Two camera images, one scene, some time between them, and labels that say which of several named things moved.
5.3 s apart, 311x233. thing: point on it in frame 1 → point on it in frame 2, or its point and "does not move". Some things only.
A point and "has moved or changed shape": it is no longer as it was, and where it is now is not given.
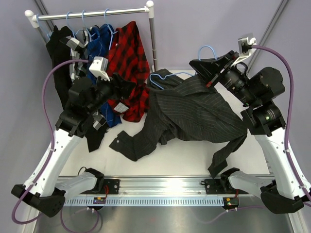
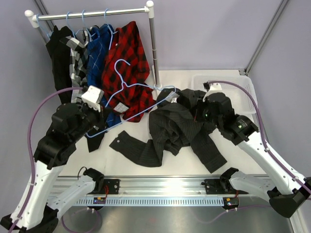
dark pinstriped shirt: [177, 110] has moved or changed shape
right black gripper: [211, 69] → [200, 105]
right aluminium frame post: [278, 12] does not move
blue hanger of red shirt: [111, 30] does not move
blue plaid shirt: [100, 39] does not move
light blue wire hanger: [192, 73] → [120, 88]
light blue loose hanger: [84, 26] does not move
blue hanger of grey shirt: [69, 25] does not move
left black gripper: [116, 84] → [101, 119]
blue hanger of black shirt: [47, 35] does not move
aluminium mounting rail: [174, 187] does not move
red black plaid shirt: [127, 57] does not move
